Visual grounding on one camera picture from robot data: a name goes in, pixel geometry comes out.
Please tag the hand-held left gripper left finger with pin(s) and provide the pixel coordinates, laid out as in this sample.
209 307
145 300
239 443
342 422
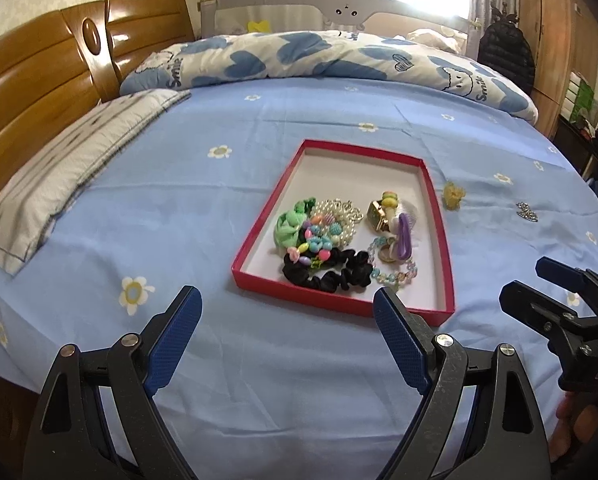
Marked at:
174 345

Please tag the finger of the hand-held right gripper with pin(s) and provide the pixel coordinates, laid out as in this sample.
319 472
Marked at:
529 302
556 270

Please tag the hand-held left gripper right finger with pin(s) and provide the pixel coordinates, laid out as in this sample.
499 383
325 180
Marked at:
401 345

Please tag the black scrunchie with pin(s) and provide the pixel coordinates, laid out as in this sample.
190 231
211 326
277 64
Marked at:
339 277

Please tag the purple hair clip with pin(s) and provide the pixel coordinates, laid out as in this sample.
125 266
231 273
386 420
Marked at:
405 235

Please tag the gold mesh-band wristwatch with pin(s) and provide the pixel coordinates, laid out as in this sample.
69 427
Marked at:
377 212

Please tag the macaron hair clip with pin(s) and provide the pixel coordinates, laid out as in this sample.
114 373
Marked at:
391 200

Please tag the green scrunchie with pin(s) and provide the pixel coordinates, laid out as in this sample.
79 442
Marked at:
289 227

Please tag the red shallow box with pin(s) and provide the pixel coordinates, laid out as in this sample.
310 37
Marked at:
329 170

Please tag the person's right hand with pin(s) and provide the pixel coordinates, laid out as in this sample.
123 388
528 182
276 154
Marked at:
576 425

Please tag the silver rhinestone bow clip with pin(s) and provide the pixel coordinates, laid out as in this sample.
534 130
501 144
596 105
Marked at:
527 211

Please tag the yellow hair claw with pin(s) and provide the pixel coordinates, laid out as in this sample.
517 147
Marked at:
454 196

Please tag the dark cluttered dresser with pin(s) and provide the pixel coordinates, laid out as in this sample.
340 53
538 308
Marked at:
586 145

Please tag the blue floral bed sheet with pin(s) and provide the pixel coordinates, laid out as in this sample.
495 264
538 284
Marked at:
179 200

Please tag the green box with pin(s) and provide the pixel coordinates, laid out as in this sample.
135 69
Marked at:
585 100

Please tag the grey striped pillow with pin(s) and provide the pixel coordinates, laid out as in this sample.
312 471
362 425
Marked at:
64 160

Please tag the black backpack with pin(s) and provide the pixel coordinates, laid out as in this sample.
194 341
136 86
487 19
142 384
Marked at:
509 55

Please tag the wooden wardrobe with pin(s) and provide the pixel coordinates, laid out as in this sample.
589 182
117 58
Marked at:
554 35

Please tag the wooden headboard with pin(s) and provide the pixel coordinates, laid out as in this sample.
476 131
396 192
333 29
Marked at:
34 85

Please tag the blue heart printed quilt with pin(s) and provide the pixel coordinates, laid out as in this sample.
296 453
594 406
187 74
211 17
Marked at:
299 55

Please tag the yellow toy on rail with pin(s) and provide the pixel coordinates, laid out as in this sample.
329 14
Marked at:
259 26

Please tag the grey bed guard rail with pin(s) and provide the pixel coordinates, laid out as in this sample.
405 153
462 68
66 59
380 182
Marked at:
289 7

